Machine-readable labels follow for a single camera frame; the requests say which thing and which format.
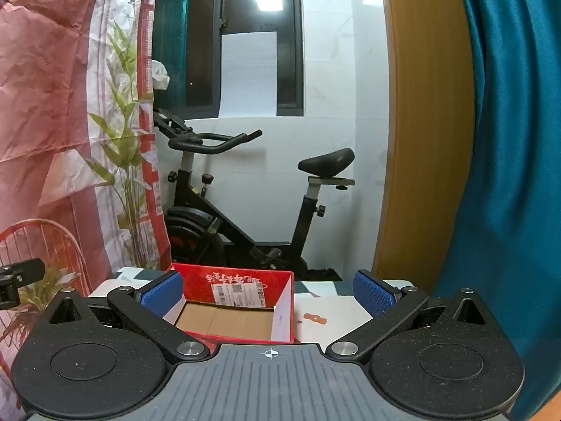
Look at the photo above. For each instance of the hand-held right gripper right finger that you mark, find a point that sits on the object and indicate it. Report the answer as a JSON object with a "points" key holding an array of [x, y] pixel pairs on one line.
{"points": [[373, 294]]}

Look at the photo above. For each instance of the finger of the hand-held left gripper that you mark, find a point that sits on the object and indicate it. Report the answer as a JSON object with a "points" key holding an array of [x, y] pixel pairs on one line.
{"points": [[22, 271]]}

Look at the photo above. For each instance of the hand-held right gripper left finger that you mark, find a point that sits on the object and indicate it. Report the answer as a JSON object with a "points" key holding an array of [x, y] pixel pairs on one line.
{"points": [[161, 293]]}

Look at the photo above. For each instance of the red cardboard box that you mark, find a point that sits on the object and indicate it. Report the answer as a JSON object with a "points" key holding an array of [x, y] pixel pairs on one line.
{"points": [[197, 278]]}

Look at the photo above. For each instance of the black exercise bike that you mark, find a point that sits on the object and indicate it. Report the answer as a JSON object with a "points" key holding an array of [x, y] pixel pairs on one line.
{"points": [[193, 215]]}

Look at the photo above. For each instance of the pink printed curtain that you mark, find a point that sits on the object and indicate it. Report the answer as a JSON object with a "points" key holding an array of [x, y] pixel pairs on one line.
{"points": [[44, 96]]}

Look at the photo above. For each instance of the wooden door panel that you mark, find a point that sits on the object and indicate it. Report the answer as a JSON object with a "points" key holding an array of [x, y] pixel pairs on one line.
{"points": [[420, 118]]}

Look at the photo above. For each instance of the teal curtain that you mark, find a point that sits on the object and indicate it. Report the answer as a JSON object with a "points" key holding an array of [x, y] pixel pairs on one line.
{"points": [[517, 140]]}

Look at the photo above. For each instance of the white plastic bag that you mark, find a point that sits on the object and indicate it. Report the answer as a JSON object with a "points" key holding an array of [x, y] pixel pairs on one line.
{"points": [[160, 74]]}

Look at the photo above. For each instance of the white paper sheet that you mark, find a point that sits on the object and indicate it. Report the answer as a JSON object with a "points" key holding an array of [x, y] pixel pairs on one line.
{"points": [[247, 74]]}

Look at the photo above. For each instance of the dark framed window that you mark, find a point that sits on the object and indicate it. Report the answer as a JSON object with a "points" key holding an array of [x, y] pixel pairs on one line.
{"points": [[201, 52]]}

